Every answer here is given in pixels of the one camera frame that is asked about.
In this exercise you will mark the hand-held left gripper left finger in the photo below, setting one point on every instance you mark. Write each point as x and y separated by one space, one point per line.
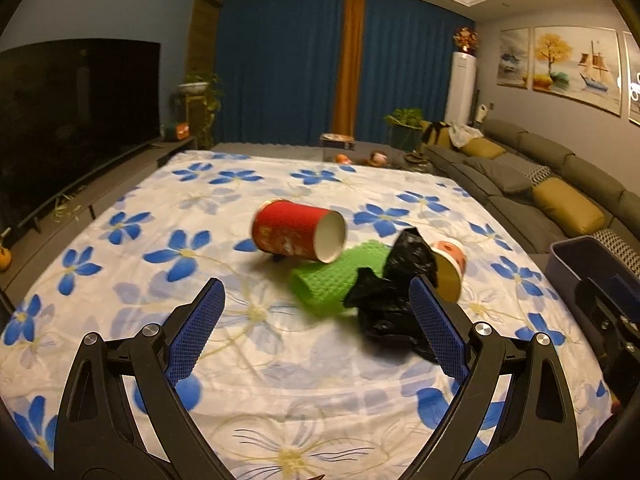
197 330

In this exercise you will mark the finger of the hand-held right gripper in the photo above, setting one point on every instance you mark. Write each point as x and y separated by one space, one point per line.
592 295

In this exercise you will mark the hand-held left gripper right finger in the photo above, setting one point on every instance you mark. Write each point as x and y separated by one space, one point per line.
437 330

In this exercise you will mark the grey plastic bin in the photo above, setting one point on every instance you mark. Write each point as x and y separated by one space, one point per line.
590 260

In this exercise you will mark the black plastic bag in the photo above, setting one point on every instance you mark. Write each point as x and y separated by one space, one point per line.
390 305

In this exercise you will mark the gold lined paper cup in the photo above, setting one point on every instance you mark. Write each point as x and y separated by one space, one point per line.
447 272

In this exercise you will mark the green woven cloth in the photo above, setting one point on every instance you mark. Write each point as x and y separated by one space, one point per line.
330 280

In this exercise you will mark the red paper cup white inside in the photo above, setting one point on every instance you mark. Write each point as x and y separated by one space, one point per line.
290 230

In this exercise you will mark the black white patterned cushion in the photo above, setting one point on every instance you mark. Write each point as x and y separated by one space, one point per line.
620 250
532 170

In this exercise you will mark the white blue floral tablecloth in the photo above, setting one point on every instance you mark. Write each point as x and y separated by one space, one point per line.
150 285

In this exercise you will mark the large yellow cushion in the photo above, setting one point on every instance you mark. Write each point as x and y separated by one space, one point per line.
567 205

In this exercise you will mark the grey sofa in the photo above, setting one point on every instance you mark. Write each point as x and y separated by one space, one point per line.
565 160

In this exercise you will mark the grey cushion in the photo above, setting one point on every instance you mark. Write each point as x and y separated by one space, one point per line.
500 175

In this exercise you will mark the dark bowl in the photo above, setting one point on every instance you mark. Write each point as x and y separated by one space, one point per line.
419 160

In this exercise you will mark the dark grey television stand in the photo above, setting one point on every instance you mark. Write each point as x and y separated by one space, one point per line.
115 180

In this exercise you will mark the straw strands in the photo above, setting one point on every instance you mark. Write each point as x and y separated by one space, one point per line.
67 205

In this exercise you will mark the small yellow cushion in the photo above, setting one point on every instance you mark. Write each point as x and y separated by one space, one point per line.
482 148

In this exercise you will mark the small orange toy figure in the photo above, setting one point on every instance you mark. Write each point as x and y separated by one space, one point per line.
343 158

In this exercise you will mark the white cloth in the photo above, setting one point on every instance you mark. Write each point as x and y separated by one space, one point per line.
465 134

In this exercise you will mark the dark grey low table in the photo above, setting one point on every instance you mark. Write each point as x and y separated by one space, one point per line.
280 149

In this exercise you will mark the small orange green box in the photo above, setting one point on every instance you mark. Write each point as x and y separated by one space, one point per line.
177 131

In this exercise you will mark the small orange pumpkin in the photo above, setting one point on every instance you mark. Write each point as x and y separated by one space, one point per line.
4 259

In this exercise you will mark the green leafy potted plant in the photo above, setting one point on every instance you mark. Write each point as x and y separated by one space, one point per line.
405 120

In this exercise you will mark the white framed painting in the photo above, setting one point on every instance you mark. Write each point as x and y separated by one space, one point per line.
632 80

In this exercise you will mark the tree and sailboat painting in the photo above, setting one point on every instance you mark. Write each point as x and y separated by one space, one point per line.
575 67

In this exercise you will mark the white standing air conditioner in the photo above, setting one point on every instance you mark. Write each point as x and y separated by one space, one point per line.
461 87

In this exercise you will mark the potted trailing plant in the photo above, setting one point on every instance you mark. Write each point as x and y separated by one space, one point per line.
197 85

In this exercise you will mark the black flat television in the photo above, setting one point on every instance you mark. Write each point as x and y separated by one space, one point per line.
70 120

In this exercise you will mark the small grey boat painting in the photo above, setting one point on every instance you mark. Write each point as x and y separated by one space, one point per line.
512 57

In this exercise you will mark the blue curtain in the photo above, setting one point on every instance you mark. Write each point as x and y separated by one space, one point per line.
410 60
280 65

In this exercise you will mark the orange curtain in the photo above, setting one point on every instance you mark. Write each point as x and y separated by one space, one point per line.
351 60

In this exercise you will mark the orange artificial flowers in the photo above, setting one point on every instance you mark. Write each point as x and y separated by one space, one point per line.
465 39

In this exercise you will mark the brown wooden wall panel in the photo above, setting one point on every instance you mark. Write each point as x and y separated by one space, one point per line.
202 55

